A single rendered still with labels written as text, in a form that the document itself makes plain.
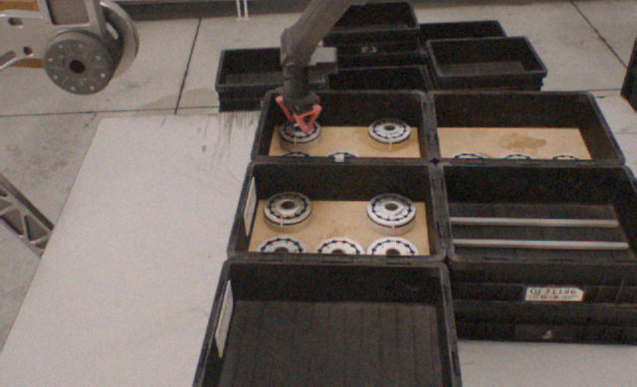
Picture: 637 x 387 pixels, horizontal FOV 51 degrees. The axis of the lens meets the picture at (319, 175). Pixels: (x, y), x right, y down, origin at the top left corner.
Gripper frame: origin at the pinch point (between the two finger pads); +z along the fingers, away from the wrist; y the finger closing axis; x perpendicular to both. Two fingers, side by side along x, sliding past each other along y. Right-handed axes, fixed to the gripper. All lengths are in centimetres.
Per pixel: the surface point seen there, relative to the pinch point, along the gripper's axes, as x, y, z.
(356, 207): 4.1, -29.9, 4.1
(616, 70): -233, 62, 91
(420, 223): -3.8, -41.9, 4.2
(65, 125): 29, 185, 87
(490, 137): -38.6, -27.2, 4.7
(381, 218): 3.9, -38.5, 1.3
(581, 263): -12, -74, -6
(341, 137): -8.7, -5.6, 4.4
